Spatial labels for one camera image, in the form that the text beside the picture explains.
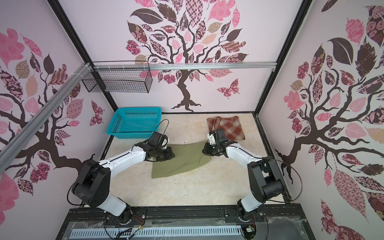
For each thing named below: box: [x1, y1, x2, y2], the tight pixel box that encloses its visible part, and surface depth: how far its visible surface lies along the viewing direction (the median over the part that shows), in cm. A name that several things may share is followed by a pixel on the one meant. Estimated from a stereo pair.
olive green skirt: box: [151, 141, 212, 179], surface depth 89 cm
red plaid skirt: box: [207, 116, 246, 141], surface depth 112 cm
